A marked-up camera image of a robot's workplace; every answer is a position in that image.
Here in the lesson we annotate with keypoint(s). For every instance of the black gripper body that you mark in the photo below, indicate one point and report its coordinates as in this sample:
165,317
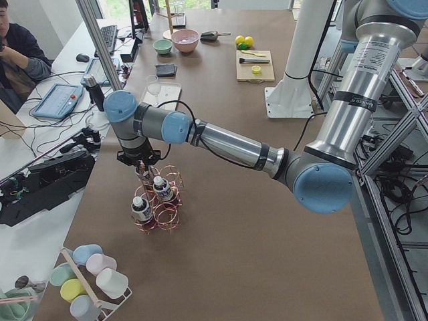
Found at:
138,162

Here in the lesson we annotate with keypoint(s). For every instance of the tea bottle white cap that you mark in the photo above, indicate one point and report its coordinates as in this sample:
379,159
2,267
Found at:
163,189

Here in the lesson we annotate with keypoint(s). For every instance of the copper wire bottle basket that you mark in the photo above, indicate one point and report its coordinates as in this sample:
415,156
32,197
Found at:
165,214

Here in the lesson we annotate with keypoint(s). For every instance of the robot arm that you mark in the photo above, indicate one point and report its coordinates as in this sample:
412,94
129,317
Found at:
374,32

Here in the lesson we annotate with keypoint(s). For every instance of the cream rabbit tray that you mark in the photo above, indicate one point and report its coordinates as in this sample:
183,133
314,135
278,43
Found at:
169,91

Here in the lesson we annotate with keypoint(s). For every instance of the clear wine glass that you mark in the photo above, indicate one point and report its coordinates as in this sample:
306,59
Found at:
153,85

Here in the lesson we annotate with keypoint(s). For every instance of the black thermos bottle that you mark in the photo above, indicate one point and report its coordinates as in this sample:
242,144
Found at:
95,91

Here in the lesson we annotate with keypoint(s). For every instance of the grey folded cloth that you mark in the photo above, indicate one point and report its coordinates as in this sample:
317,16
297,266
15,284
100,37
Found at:
166,70

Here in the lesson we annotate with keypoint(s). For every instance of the blue teach pendant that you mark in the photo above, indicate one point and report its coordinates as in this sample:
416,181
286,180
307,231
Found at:
95,68
59,102

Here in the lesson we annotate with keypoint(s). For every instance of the green bowl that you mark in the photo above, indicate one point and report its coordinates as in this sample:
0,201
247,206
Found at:
163,46

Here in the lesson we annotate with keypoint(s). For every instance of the black computer mouse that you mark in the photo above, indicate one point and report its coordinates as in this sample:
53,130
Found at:
82,58

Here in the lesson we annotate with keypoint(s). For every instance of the pink bowl with ice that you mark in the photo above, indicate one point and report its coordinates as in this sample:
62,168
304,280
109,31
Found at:
185,40

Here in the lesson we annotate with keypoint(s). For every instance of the black keyboard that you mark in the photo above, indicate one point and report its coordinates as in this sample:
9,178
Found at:
109,34

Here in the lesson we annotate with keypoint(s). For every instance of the pastel cup rack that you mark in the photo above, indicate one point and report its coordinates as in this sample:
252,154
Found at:
89,281

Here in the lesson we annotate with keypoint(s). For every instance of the steel muddler black tip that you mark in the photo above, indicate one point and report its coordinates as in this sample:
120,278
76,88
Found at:
253,61

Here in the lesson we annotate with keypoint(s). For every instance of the steel ice scoop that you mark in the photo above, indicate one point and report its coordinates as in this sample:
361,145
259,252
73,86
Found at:
212,35

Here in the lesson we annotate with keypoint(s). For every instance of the wooden cup tree stand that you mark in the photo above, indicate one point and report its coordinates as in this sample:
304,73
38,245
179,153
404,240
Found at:
174,11

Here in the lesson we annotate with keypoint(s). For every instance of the bamboo cutting board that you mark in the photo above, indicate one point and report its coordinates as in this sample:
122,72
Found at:
243,71

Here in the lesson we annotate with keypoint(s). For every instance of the lemon half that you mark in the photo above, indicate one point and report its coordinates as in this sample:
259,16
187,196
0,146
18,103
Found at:
256,69

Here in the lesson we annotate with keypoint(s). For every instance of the green lime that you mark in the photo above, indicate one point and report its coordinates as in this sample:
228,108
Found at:
242,46

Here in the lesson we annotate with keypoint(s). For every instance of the seated person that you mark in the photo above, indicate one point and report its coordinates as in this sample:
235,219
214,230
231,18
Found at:
23,62

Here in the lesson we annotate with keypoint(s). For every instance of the upper yellow lemon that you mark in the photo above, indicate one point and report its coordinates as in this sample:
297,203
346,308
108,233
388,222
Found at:
239,39

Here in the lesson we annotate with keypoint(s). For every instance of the yellow lemon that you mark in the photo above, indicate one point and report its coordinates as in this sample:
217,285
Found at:
239,39
249,41

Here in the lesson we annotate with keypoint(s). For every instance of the yellow plastic knife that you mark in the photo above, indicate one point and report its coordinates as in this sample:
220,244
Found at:
253,53

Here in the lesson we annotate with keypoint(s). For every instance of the lower yellow lemon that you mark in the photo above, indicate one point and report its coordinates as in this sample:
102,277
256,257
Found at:
249,41

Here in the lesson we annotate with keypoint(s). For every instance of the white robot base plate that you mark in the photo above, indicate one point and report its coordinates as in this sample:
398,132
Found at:
291,103

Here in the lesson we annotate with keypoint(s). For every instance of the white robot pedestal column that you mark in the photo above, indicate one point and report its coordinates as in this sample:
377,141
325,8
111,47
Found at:
314,17

